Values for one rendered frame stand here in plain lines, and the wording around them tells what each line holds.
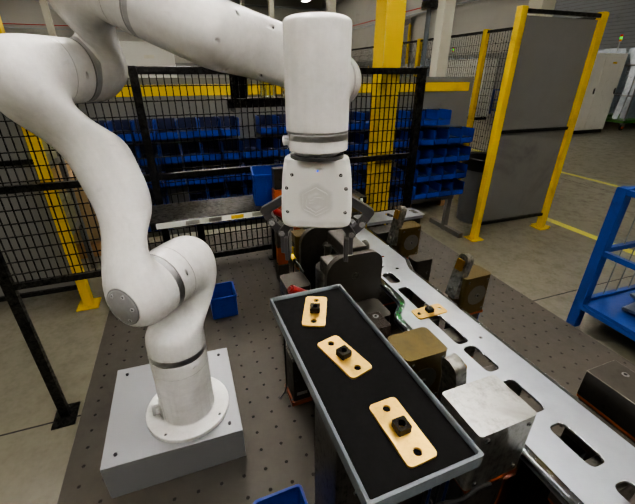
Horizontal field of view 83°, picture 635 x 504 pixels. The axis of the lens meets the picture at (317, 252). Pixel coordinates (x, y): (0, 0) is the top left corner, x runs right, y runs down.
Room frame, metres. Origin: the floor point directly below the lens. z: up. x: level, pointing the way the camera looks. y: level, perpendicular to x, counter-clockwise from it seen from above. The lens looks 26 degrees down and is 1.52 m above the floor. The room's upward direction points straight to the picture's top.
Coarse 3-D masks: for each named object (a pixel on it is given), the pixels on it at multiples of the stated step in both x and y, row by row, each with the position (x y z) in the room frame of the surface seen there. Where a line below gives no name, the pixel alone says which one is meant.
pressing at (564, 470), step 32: (384, 256) 1.02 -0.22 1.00; (384, 288) 0.84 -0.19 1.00; (416, 288) 0.83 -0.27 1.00; (416, 320) 0.69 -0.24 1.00; (448, 320) 0.69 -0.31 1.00; (448, 352) 0.58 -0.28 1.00; (480, 352) 0.58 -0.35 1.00; (512, 352) 0.58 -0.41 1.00; (544, 384) 0.49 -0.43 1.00; (544, 416) 0.42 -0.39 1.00; (576, 416) 0.42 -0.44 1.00; (544, 448) 0.37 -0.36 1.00; (608, 448) 0.37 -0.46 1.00; (544, 480) 0.32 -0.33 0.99; (576, 480) 0.32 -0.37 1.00; (608, 480) 0.32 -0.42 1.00
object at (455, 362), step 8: (448, 360) 0.44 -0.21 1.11; (456, 360) 0.44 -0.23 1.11; (448, 368) 0.44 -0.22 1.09; (456, 368) 0.43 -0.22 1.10; (464, 368) 0.43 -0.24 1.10; (448, 376) 0.45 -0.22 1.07; (456, 376) 0.43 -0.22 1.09; (464, 376) 0.43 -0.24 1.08; (448, 384) 0.45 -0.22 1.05; (456, 384) 0.43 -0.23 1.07
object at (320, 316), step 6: (306, 300) 0.53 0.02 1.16; (312, 300) 0.53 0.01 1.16; (318, 300) 0.54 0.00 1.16; (324, 300) 0.53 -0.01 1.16; (306, 306) 0.51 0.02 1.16; (312, 306) 0.50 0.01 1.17; (318, 306) 0.50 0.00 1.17; (324, 306) 0.51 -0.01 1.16; (306, 312) 0.50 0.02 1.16; (312, 312) 0.50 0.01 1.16; (318, 312) 0.49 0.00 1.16; (324, 312) 0.50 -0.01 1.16; (306, 318) 0.48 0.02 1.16; (312, 318) 0.48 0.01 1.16; (318, 318) 0.48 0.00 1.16; (324, 318) 0.48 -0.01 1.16; (306, 324) 0.46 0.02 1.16; (312, 324) 0.46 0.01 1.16; (318, 324) 0.46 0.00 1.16; (324, 324) 0.46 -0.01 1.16
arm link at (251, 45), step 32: (128, 0) 0.55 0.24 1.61; (160, 0) 0.53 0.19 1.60; (192, 0) 0.53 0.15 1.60; (224, 0) 0.55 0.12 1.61; (160, 32) 0.54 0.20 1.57; (192, 32) 0.52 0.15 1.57; (224, 32) 0.52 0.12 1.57; (256, 32) 0.57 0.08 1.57; (224, 64) 0.54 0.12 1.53; (256, 64) 0.58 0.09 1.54; (352, 64) 0.55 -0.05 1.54; (352, 96) 0.56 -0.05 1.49
